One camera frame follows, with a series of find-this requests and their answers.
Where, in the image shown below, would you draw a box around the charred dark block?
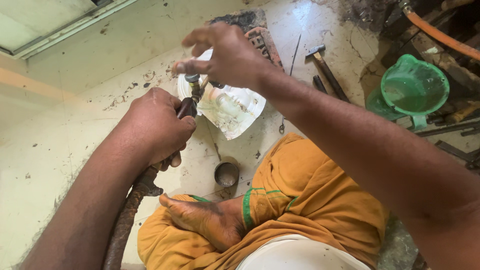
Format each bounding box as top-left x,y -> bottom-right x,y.
207,8 -> 268,34

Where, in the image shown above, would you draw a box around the small round metal bowl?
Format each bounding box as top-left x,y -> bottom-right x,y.
214,161 -> 240,188

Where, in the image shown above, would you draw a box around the thin metal wire rod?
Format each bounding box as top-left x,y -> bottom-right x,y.
279,34 -> 302,133

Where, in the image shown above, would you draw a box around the rusty brown torch hose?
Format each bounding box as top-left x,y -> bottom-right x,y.
103,179 -> 160,270

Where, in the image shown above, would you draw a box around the person's white shirt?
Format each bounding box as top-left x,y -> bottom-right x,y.
235,234 -> 373,270

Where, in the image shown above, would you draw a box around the brass gas torch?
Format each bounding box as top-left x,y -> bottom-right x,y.
142,73 -> 211,198

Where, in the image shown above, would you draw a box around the green plastic jug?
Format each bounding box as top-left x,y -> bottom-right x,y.
365,54 -> 450,132

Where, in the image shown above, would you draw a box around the short dark metal punch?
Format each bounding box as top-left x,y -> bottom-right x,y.
313,74 -> 329,95

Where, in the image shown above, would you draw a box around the orange rubber hose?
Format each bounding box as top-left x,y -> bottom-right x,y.
398,0 -> 480,62

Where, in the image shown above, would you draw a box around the person's bare foot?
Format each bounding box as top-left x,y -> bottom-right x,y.
158,193 -> 249,253

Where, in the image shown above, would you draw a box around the heap of dark metal tools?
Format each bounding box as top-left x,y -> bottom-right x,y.
378,0 -> 480,170

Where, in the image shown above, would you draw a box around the person's right hand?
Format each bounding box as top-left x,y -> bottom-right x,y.
172,22 -> 278,91

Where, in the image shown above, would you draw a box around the embossed silver metal sheet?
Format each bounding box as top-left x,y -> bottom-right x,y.
177,49 -> 267,141

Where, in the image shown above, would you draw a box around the person's orange wrap cloth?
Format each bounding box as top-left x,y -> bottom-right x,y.
137,132 -> 389,270

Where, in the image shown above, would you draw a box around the red perforated brick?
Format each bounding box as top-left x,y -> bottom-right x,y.
245,26 -> 285,71

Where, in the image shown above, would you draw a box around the hammer with wooden handle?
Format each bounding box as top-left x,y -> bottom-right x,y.
305,44 -> 352,104

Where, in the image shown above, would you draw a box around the person's left hand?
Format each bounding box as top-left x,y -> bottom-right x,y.
124,87 -> 197,172

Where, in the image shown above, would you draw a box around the white window frame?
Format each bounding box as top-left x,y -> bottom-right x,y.
0,0 -> 140,60

